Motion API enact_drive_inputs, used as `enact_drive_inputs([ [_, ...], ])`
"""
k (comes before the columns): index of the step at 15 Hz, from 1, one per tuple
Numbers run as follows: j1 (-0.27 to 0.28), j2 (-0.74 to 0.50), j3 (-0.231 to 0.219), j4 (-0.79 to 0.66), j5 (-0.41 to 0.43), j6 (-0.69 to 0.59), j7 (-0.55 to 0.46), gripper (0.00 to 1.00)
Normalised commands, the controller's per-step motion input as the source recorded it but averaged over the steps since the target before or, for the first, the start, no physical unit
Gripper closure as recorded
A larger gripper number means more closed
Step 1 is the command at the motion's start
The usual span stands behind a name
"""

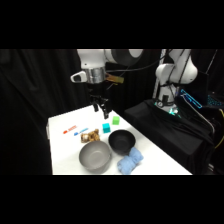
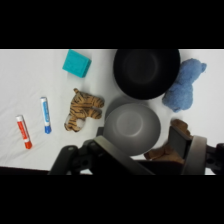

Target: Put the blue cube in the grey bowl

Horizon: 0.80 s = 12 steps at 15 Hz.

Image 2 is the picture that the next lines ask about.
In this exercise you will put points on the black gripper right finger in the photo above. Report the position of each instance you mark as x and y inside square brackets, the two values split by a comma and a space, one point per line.
[195, 156]

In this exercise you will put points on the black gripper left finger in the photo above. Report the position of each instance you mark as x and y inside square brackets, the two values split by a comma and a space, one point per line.
[100, 153]

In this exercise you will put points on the grey bowl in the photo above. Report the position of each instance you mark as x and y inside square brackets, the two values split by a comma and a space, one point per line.
[131, 128]

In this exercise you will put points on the black bowl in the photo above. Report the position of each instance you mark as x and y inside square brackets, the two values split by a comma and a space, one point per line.
[146, 73]

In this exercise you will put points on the brown plush toy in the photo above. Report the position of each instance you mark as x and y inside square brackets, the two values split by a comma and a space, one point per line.
[163, 153]

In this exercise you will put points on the blue and white marker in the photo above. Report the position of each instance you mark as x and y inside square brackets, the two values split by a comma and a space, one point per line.
[46, 115]

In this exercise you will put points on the light blue cloth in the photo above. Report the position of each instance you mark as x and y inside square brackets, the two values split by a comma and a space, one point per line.
[181, 90]

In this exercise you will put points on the red and white marker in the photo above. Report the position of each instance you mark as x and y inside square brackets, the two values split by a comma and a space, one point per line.
[24, 131]

